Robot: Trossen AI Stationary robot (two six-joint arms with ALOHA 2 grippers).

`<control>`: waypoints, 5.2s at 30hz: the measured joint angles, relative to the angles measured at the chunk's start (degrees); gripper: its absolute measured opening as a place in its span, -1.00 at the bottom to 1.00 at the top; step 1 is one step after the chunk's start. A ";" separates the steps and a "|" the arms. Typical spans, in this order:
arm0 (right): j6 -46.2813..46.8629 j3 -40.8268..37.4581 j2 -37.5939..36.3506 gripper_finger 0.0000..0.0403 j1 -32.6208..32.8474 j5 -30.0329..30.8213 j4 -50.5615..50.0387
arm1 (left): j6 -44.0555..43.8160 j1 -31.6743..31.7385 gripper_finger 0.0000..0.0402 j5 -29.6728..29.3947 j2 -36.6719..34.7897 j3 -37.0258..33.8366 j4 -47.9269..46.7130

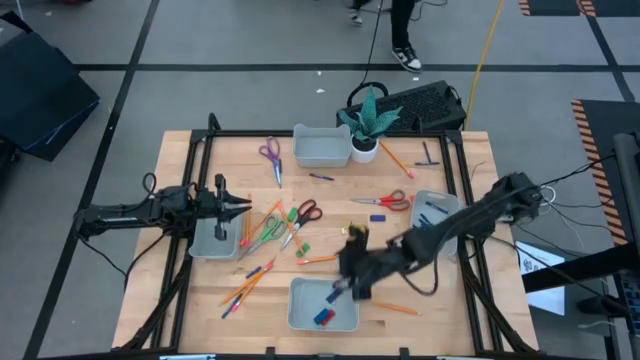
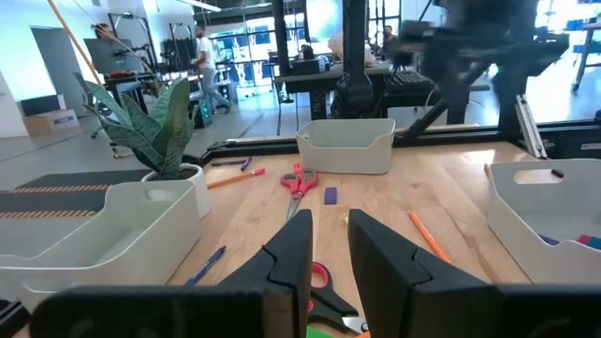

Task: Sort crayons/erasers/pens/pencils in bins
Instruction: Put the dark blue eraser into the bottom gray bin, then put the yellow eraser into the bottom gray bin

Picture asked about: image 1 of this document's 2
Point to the dark T-shaped hex key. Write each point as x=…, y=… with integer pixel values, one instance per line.
x=426, y=152

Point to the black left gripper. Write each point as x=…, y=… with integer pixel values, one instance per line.
x=221, y=205

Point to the person's black white sneaker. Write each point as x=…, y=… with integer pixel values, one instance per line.
x=355, y=17
x=407, y=59

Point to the black and red scissors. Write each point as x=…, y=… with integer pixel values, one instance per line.
x=299, y=223

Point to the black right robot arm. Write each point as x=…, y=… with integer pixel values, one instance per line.
x=465, y=220

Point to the dark blue crayon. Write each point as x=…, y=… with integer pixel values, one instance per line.
x=436, y=206
x=425, y=220
x=253, y=272

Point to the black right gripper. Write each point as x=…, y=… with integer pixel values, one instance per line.
x=361, y=265

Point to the green plant in white pot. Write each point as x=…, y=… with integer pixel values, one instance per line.
x=364, y=156

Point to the purple scissors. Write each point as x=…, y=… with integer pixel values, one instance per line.
x=278, y=172

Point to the dark blue folded mat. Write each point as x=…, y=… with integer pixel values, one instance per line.
x=40, y=90

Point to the black aluminium frame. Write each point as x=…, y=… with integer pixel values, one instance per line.
x=250, y=133

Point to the white printed paper sheet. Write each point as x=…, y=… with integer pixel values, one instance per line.
x=550, y=300

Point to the black hazard-striped floor mat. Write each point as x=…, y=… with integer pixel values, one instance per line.
x=600, y=130
x=550, y=7

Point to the black stand bar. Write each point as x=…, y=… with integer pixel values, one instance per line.
x=575, y=270

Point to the red eraser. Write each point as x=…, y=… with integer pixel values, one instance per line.
x=330, y=319

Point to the dark blue eraser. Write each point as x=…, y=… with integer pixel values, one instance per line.
x=377, y=218
x=334, y=296

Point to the dark blue pen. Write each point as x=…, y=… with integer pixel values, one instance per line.
x=227, y=313

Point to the black stand foot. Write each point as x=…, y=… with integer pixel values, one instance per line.
x=600, y=306

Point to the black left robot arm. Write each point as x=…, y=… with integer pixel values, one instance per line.
x=125, y=215

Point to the person's leg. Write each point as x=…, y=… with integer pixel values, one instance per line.
x=402, y=25

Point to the black perforated computer case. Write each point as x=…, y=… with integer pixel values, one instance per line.
x=425, y=107

